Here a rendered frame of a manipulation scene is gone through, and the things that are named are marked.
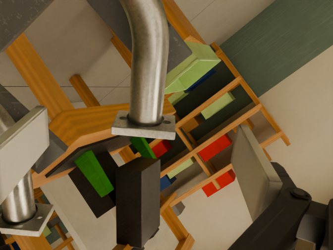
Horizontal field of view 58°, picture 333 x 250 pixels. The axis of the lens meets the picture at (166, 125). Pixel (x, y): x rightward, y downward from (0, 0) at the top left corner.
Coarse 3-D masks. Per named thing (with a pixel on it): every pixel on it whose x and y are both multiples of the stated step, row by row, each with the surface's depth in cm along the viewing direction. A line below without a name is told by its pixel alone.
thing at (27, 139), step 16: (32, 112) 19; (16, 128) 17; (32, 128) 18; (48, 128) 21; (0, 144) 15; (16, 144) 16; (32, 144) 18; (48, 144) 21; (0, 160) 15; (16, 160) 16; (32, 160) 18; (0, 176) 15; (16, 176) 17; (0, 192) 15
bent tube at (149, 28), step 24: (120, 0) 23; (144, 0) 22; (144, 24) 23; (144, 48) 23; (168, 48) 25; (144, 72) 24; (144, 96) 25; (120, 120) 27; (144, 120) 26; (168, 120) 28
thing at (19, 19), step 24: (0, 0) 27; (24, 0) 27; (48, 0) 27; (96, 0) 27; (0, 24) 28; (24, 24) 27; (120, 24) 27; (168, 24) 27; (0, 48) 28; (168, 72) 29
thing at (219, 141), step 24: (216, 48) 528; (168, 96) 567; (216, 96) 534; (192, 120) 564; (240, 120) 525; (168, 144) 616; (216, 144) 554; (264, 144) 517; (288, 144) 508; (168, 168) 579; (192, 192) 574
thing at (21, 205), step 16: (0, 112) 26; (0, 128) 26; (16, 192) 28; (32, 192) 30; (0, 208) 31; (16, 208) 29; (32, 208) 30; (48, 208) 32; (0, 224) 30; (16, 224) 29; (32, 224) 30
